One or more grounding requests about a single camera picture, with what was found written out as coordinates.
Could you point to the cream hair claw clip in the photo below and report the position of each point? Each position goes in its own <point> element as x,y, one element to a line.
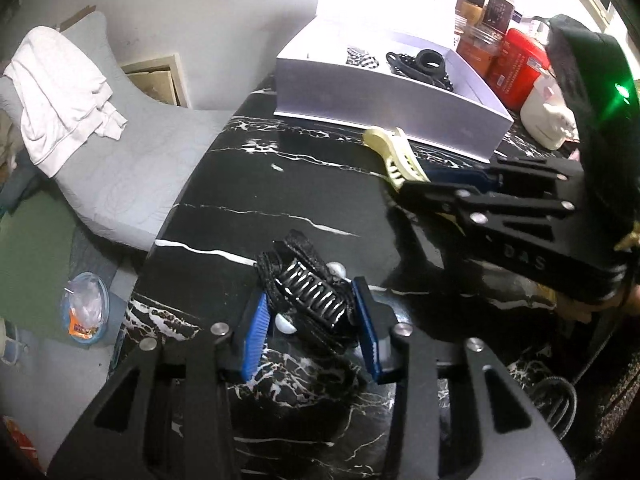
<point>390,152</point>

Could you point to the clear jar orange contents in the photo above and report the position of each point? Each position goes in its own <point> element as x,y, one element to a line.
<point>475,46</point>

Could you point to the person's right hand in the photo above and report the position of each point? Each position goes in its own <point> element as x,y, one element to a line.
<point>575,310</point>

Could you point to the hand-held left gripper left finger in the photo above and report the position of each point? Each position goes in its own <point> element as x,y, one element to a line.
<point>255,335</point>

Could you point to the clear jar dark label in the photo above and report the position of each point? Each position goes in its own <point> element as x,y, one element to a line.
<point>500,6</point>

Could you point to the grey pillow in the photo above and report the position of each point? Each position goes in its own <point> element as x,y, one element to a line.
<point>125,160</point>

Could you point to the white gift box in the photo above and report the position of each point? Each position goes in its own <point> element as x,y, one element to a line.
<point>375,95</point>

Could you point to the wooden framed board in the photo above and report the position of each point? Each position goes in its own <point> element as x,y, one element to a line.
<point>157,80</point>

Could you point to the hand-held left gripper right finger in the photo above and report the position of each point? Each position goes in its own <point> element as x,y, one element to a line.
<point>367,325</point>

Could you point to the white cloth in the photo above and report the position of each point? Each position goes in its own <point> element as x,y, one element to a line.
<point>55,95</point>

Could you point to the black hair clip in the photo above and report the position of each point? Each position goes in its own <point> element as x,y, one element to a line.
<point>400,64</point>

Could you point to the gingham scrunchie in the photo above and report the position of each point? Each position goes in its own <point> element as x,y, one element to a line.
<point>362,58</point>

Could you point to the green mat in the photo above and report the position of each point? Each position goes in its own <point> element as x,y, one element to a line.
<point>35,260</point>

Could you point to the black pearl hair claw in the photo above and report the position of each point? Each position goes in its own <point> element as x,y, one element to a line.
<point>310,290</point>

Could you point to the red canister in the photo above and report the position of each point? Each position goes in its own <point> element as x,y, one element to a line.
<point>520,67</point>

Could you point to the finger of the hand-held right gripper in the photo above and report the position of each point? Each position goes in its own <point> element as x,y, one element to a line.
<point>460,176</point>
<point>520,230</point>

